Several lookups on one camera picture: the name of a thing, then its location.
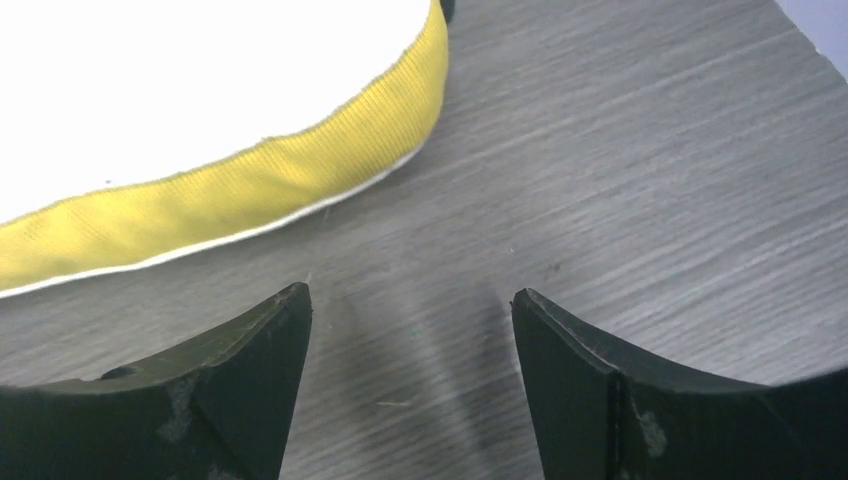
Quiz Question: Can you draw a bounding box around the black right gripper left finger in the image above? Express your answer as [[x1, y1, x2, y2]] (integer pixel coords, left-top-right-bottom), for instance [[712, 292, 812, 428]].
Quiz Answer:
[[1, 283, 312, 479]]

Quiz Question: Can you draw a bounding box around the black music stand tripod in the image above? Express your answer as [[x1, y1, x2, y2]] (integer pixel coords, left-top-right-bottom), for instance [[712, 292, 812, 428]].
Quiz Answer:
[[440, 0, 456, 24]]

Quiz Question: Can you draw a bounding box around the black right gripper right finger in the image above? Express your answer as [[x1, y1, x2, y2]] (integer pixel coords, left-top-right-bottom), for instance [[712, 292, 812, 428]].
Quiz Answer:
[[512, 289, 847, 480]]

